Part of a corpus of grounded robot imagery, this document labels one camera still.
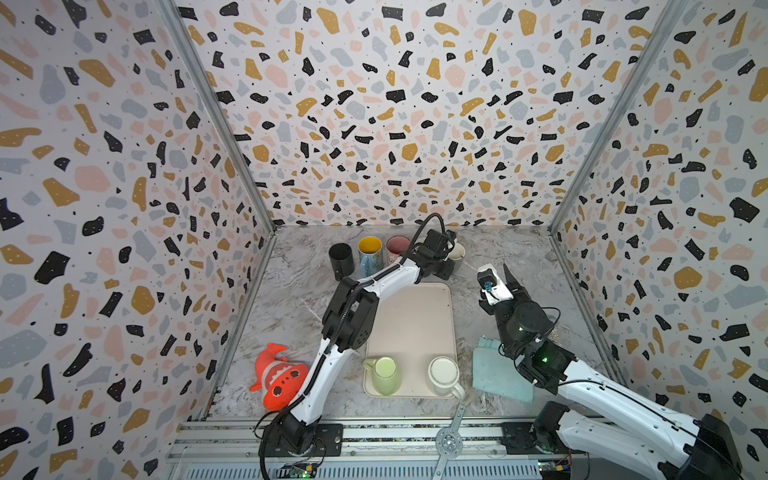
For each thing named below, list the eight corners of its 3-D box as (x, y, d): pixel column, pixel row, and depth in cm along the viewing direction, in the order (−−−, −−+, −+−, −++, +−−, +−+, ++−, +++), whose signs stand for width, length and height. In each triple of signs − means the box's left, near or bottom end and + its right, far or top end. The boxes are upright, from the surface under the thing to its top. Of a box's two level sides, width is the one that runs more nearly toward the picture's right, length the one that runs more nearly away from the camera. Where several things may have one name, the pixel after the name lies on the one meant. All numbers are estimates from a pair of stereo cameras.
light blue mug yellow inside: (359, 280, 108) (356, 260, 99) (362, 257, 115) (359, 236, 106) (382, 280, 108) (381, 260, 99) (383, 257, 115) (382, 236, 106)
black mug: (330, 284, 107) (324, 267, 99) (334, 260, 114) (330, 242, 107) (352, 284, 107) (348, 267, 99) (355, 260, 114) (352, 242, 107)
